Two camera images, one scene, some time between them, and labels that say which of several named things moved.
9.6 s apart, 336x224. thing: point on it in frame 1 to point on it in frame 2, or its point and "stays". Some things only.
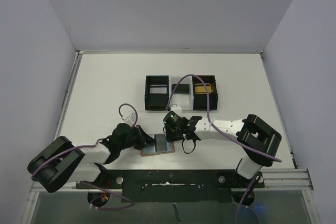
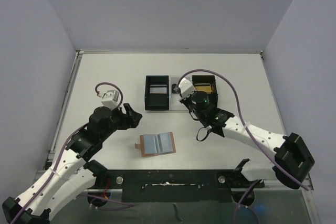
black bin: x=156 y=101 stays
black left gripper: x=144 y=139 to x=130 y=119
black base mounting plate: x=172 y=185 stays
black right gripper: x=170 y=132 to x=186 y=102
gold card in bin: x=201 y=89 stays
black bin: x=200 y=100 stays
